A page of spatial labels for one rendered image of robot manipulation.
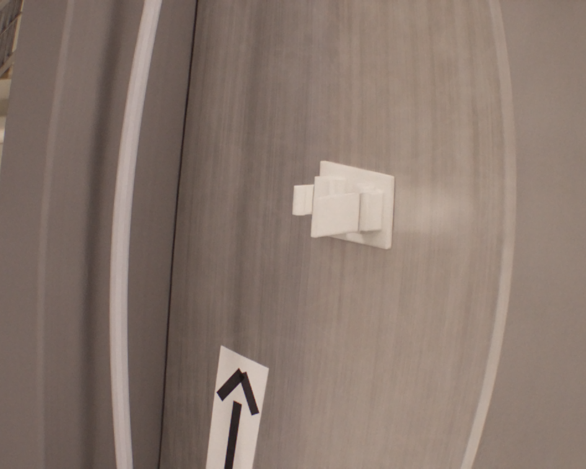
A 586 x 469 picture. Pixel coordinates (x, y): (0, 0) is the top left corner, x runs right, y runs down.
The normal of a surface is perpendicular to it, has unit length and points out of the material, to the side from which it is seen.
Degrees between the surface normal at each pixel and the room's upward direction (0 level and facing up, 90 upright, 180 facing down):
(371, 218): 91
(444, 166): 90
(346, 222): 91
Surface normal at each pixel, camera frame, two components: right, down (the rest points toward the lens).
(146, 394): 0.67, 0.28
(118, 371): 0.03, 0.18
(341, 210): 0.79, 0.14
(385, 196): -0.73, 0.06
